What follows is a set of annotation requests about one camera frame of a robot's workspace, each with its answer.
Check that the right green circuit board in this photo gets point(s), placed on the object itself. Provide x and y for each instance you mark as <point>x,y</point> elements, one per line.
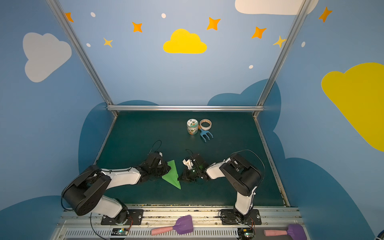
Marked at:
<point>245,234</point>

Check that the aluminium left corner post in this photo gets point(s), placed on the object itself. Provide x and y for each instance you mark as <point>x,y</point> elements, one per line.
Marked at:
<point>72,36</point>

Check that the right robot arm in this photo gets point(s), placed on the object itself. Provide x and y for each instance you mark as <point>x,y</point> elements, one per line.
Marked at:
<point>243,176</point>

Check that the blue garden hand rake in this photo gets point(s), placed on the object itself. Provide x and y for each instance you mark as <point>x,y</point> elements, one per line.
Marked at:
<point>206,135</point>

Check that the aluminium right corner post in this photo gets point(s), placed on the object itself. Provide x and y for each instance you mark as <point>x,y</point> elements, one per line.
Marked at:
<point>292,34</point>

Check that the green square paper sheet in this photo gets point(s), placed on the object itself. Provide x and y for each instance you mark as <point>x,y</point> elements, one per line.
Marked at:
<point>172,176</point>

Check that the green circuit board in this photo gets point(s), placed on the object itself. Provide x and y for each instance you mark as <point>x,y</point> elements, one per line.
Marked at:
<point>120,232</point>
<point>245,234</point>

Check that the aluminium back frame rail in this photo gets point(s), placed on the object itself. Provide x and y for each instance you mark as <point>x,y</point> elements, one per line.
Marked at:
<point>185,108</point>

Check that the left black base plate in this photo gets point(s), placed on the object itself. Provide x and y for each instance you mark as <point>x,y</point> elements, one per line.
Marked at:
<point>126,218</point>

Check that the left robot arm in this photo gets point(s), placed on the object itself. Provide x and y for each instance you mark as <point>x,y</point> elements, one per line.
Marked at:
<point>86,193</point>

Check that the white tape roll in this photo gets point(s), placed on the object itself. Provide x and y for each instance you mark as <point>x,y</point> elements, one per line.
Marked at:
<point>205,124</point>

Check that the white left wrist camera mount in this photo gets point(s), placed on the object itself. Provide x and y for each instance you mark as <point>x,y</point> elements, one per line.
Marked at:
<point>154,159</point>

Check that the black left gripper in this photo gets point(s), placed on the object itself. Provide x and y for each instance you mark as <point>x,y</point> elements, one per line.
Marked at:
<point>162,168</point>

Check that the aluminium front rail base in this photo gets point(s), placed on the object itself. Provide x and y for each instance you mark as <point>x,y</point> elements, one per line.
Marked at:
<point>207,224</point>

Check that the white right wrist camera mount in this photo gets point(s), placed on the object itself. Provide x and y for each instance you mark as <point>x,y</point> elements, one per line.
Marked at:
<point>194,161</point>

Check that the purple scoop pink handle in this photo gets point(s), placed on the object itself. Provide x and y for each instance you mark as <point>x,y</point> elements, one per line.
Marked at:
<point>296,232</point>
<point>184,225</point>

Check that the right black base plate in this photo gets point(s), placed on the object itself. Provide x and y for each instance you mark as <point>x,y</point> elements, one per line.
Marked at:
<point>234,217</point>

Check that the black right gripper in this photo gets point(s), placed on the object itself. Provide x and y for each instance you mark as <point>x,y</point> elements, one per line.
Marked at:
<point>188,173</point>

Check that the carrot snack jar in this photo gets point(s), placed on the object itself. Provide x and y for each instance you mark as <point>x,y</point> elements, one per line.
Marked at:
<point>192,126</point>

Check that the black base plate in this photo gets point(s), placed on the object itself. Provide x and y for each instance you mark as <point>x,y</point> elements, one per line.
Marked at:
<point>126,218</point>
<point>234,217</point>

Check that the left green circuit board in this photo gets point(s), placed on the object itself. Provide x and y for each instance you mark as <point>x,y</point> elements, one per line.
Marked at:
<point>120,232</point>

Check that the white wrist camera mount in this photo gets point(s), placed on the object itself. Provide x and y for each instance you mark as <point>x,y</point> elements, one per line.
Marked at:
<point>154,159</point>
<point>194,161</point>

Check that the aluminium corner post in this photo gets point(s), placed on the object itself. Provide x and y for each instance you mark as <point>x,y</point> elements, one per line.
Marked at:
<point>72,36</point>
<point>292,34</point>

